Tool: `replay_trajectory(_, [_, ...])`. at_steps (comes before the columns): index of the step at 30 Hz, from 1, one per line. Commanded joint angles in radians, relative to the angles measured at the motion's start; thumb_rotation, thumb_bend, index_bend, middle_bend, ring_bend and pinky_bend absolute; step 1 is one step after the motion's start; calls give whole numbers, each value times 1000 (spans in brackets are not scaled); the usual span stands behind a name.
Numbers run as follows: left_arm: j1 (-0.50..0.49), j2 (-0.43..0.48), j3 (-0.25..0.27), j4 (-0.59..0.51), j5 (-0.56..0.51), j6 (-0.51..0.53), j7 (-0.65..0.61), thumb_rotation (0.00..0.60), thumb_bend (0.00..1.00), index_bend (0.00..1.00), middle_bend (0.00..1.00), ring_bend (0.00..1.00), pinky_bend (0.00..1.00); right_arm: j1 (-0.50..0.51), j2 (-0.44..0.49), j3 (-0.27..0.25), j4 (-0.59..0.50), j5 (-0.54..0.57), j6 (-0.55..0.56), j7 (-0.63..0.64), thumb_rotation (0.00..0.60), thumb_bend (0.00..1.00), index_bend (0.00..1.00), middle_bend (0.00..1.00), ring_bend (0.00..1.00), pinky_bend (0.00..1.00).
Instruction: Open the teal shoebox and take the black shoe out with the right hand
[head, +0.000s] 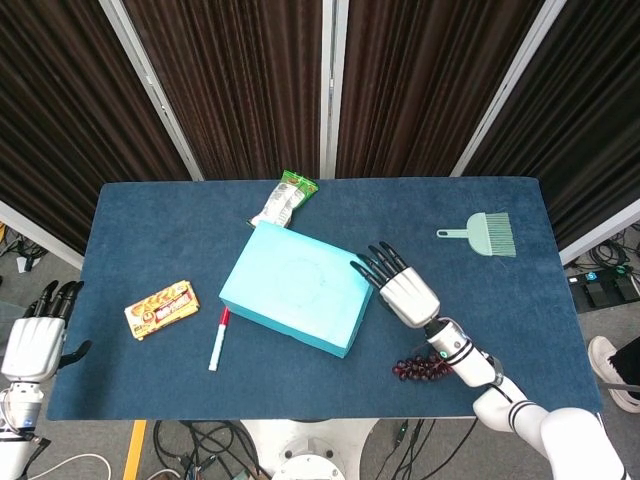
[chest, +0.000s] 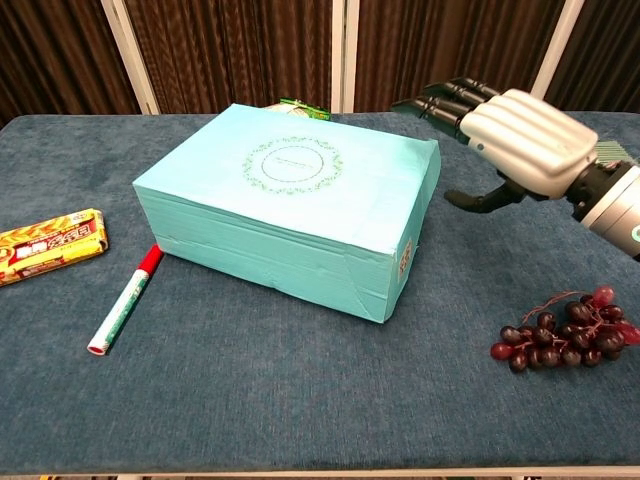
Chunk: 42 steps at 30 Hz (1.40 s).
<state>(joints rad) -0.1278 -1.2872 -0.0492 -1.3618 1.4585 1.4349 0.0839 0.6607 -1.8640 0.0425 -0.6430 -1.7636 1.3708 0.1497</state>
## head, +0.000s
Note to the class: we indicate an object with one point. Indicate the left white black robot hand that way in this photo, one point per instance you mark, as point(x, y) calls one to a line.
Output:
point(32, 350)

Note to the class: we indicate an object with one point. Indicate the brown curtain partition panel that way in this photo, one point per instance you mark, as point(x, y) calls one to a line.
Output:
point(425, 85)
point(65, 125)
point(585, 125)
point(235, 85)

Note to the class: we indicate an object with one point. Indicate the green white snack bag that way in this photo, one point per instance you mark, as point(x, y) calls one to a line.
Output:
point(282, 202)

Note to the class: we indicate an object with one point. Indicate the dark red grape bunch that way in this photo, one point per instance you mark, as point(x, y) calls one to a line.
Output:
point(417, 370)

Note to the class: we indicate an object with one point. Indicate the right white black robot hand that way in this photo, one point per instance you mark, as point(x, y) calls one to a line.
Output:
point(407, 297)

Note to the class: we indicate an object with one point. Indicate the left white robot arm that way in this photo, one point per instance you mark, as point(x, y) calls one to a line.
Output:
point(20, 420)

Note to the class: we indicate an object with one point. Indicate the blue table mat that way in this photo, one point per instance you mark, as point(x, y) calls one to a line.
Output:
point(150, 235)

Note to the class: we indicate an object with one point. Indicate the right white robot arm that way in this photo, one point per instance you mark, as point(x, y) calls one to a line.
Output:
point(500, 400)

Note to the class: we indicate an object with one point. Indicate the pale green hand brush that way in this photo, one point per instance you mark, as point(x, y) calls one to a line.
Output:
point(482, 235)

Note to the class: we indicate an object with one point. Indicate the teal cardboard shoe box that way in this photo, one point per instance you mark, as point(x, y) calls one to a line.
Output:
point(295, 290)

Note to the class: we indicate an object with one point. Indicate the white sneaker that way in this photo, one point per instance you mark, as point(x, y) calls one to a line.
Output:
point(602, 357)

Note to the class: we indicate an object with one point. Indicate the red-capped white marker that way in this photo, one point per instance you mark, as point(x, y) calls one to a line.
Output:
point(218, 342)

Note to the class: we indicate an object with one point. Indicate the yellow red snack package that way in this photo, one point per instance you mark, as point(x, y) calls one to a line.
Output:
point(161, 310)

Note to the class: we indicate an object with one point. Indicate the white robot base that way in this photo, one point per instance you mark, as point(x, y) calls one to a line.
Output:
point(310, 450)

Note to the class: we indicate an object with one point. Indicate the black trouser leg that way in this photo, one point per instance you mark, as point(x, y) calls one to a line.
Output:
point(630, 360)

